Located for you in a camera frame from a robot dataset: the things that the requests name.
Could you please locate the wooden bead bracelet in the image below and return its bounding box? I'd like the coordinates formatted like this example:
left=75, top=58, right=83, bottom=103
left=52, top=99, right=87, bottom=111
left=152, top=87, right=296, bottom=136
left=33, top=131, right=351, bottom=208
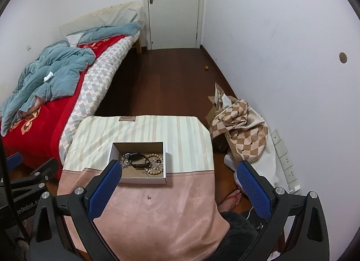
left=144, top=152, right=164, bottom=178

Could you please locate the teal blue quilt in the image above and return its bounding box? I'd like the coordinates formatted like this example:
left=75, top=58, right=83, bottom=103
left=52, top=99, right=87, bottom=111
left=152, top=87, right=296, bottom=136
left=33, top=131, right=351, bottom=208
left=1, top=21, right=140, bottom=136

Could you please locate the white power strip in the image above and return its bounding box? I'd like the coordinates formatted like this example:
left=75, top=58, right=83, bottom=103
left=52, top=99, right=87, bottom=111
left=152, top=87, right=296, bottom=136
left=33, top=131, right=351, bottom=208
left=271, top=129, right=302, bottom=195

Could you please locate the black fuzzy garment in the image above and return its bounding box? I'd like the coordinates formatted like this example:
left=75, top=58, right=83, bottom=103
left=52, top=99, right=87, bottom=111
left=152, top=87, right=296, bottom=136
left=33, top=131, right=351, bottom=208
left=206, top=211, right=258, bottom=261

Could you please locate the white pillow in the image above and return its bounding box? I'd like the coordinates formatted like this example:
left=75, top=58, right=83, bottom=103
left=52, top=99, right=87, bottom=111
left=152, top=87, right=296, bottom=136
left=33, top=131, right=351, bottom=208
left=60, top=8, right=137, bottom=36

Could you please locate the white tissue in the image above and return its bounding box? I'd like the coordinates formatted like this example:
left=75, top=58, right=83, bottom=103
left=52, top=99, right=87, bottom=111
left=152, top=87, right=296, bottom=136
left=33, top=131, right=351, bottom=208
left=43, top=72, right=54, bottom=82

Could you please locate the black leather wristband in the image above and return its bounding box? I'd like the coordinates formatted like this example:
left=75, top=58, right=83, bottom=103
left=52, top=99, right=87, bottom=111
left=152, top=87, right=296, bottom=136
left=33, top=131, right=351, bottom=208
left=128, top=152, right=151, bottom=170

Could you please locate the red floral blanket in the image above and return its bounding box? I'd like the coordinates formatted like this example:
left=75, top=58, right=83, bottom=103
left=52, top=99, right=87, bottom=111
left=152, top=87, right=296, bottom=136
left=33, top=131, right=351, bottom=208
left=2, top=35, right=125, bottom=169

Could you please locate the round wall hole cover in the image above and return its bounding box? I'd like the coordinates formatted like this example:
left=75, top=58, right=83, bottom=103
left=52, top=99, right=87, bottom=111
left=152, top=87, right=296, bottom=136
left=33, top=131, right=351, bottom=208
left=339, top=52, right=347, bottom=63

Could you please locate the white door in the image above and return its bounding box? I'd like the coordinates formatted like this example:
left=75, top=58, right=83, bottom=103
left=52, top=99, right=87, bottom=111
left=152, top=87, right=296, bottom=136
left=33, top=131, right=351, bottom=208
left=143, top=0, right=204, bottom=50

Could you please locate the foot in red sandal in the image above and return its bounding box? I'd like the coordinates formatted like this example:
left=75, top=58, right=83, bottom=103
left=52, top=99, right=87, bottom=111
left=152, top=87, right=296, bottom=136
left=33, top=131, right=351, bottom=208
left=217, top=189, right=242, bottom=213

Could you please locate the chunky silver chain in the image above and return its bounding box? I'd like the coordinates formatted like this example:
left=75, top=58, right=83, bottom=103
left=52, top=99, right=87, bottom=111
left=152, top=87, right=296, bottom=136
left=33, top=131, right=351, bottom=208
left=120, top=152, right=134, bottom=169

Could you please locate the pink and striped table cloth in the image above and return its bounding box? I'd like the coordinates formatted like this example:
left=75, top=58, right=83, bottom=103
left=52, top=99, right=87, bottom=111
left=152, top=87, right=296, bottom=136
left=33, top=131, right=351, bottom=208
left=57, top=115, right=229, bottom=260

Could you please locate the checkered beige cloth pile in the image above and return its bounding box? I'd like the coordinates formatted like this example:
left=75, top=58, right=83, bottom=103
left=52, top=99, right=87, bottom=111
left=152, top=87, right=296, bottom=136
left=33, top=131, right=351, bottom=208
left=206, top=84, right=278, bottom=185

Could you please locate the bed with checkered sheet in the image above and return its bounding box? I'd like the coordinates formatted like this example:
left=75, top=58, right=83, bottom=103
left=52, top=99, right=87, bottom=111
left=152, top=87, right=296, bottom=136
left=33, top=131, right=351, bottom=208
left=59, top=1, right=145, bottom=164

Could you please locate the white cardboard jewelry box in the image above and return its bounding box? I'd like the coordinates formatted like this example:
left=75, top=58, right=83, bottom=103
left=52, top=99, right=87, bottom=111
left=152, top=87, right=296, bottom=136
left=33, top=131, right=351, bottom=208
left=109, top=142, right=167, bottom=185

